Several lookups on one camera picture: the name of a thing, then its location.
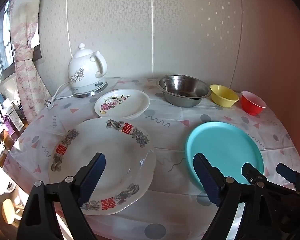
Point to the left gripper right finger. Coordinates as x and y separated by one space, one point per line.
225 192

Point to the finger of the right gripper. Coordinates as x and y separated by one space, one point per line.
255 179
290 175

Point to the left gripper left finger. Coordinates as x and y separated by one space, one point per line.
39 220

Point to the red plastic bowl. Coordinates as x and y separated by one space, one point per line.
251 103

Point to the yellow plastic bowl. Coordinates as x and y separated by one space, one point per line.
223 96

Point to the large white dragon plate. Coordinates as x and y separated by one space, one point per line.
121 155

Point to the stainless steel bowl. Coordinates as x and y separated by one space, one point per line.
182 90

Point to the small white floral plate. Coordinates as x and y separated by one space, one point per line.
122 103

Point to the teal plastic plate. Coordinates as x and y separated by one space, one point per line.
226 147

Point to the patterned white tablecloth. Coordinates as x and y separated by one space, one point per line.
173 207

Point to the white paper box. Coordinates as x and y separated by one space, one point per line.
13 115

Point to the white ceramic electric kettle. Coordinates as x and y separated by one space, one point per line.
87 72

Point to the window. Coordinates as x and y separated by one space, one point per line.
6 48

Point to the pink striped curtain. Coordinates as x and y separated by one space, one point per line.
32 92

